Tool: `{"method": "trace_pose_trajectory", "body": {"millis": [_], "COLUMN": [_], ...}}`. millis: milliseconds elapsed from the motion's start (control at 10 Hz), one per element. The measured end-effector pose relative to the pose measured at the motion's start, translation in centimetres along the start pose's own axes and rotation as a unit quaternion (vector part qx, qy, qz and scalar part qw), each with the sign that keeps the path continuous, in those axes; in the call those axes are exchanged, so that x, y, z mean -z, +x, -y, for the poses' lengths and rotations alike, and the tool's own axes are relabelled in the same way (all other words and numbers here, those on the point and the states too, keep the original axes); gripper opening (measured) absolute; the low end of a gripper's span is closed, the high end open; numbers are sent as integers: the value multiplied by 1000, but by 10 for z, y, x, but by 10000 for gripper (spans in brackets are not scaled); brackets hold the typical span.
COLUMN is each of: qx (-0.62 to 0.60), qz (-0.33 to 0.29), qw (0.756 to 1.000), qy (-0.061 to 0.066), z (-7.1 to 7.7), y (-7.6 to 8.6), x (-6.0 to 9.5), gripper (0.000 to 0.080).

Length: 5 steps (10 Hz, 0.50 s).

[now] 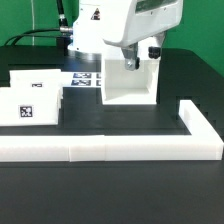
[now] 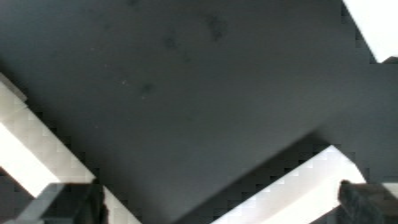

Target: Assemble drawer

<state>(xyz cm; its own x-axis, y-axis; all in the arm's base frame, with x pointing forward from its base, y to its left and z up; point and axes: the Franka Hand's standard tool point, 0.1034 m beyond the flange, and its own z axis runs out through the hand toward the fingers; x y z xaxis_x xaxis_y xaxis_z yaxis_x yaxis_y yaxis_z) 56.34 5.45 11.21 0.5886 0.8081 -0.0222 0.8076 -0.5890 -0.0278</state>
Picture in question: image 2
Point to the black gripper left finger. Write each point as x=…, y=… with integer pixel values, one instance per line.
x=70, y=204

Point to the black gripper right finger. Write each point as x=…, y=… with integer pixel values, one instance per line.
x=369, y=200

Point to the white drawer box with tag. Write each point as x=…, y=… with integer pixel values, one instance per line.
x=37, y=158

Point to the white base tag plate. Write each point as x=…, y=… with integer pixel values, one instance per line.
x=376, y=17

